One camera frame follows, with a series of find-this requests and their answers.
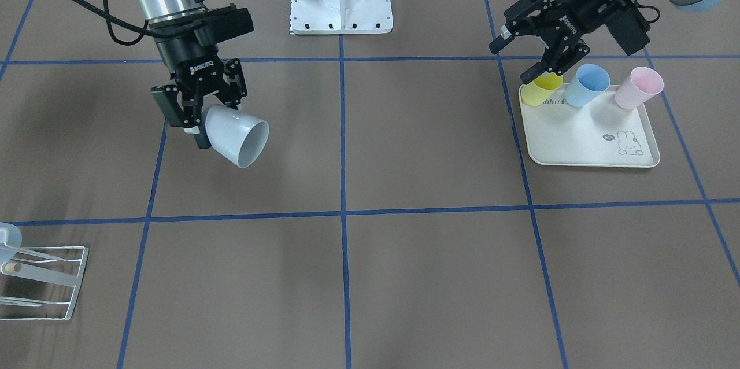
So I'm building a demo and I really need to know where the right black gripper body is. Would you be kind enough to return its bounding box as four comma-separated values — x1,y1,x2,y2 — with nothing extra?
156,34,223,99

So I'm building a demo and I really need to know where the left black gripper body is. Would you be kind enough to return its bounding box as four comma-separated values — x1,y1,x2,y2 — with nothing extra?
523,0,627,60

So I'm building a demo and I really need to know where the blue cup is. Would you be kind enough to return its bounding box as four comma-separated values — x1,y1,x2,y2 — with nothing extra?
564,64,611,108
1,222,22,265

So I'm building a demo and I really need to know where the grey plastic cup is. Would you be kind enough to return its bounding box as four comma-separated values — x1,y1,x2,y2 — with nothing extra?
205,105,269,168

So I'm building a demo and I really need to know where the pink plastic cup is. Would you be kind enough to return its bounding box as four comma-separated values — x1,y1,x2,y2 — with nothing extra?
614,67,664,110

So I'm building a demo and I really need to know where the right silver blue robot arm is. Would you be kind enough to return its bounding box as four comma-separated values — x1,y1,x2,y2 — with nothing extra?
138,0,254,149

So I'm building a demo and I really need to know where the yellow plastic cup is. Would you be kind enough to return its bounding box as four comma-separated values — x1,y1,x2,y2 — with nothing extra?
520,73,564,106

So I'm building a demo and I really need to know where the cream plastic tray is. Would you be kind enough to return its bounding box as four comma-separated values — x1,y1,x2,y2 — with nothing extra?
520,86,661,168

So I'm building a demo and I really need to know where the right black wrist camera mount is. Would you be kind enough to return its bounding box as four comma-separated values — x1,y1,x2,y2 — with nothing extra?
193,3,254,47

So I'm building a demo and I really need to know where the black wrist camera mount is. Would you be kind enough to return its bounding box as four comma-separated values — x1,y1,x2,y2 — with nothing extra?
601,3,650,56
193,3,254,47

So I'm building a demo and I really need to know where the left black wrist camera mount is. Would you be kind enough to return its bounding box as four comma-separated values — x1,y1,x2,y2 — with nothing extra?
601,3,650,56

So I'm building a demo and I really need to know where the white wire cup rack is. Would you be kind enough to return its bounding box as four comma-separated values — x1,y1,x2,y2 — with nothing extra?
2,243,90,321

